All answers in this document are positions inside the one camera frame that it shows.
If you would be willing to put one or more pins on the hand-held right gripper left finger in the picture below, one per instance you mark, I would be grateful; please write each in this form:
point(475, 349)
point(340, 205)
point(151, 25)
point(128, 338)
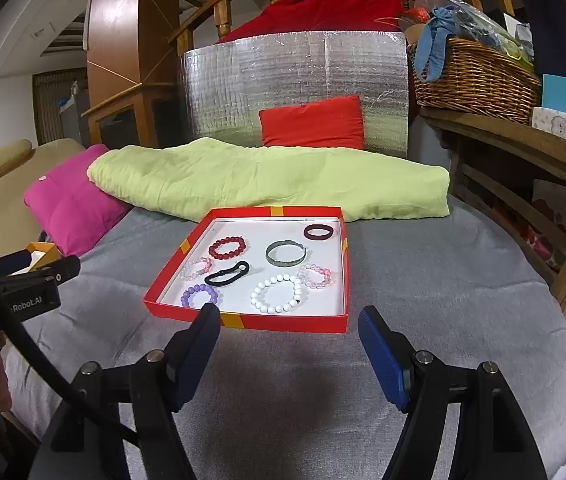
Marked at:
point(195, 355)

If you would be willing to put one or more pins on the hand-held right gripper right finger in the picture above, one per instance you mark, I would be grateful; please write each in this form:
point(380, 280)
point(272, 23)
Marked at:
point(383, 355)

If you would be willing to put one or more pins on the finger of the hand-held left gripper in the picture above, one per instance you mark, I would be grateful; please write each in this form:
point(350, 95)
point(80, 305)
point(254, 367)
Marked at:
point(58, 269)

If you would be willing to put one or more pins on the silver metal bangle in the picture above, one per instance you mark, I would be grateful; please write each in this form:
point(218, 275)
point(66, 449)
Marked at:
point(283, 262)

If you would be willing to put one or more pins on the red cardboard box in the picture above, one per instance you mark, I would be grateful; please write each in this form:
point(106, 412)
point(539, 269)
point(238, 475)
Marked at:
point(255, 232)

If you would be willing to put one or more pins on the orange box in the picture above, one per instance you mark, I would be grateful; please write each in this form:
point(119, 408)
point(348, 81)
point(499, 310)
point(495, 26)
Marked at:
point(38, 247)

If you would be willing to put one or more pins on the pink cushion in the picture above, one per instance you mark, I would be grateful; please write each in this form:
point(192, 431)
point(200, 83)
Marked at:
point(73, 205)

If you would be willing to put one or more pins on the beige sofa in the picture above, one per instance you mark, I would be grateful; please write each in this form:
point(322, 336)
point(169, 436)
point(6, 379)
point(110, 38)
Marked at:
point(8, 200)

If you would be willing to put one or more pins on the grey blanket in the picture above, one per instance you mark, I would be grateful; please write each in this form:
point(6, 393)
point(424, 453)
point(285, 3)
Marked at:
point(463, 310)

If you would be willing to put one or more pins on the light green blanket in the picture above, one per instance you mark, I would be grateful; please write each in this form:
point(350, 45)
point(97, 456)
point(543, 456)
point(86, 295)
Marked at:
point(263, 180)

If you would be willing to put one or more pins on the wooden cabinet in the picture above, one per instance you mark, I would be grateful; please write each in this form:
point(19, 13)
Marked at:
point(118, 35)

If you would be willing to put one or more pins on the red cushion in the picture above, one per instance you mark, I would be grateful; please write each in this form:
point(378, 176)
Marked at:
point(313, 122)

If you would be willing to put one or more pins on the wooden bench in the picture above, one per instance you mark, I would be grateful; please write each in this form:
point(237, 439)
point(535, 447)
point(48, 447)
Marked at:
point(513, 140)

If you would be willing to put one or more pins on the wicker basket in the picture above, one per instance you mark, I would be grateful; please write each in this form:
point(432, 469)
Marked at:
point(473, 85)

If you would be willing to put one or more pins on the white patterned box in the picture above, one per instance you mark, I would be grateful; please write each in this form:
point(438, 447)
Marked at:
point(555, 125)

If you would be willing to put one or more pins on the silver foil mat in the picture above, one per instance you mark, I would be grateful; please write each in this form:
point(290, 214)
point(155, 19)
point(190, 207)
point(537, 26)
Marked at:
point(288, 70)

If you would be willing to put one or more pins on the wooden stair railing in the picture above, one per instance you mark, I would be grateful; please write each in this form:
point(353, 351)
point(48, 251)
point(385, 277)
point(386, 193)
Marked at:
point(223, 15)

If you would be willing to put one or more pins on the blue cloth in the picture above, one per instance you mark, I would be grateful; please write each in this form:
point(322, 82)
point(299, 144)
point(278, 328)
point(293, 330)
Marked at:
point(433, 45)

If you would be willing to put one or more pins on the clear plastic bag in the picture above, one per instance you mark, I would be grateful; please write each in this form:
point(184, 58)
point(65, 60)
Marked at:
point(488, 35)

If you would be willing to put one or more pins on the red blanket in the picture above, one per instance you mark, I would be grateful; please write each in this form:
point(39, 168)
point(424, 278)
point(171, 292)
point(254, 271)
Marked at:
point(323, 10)

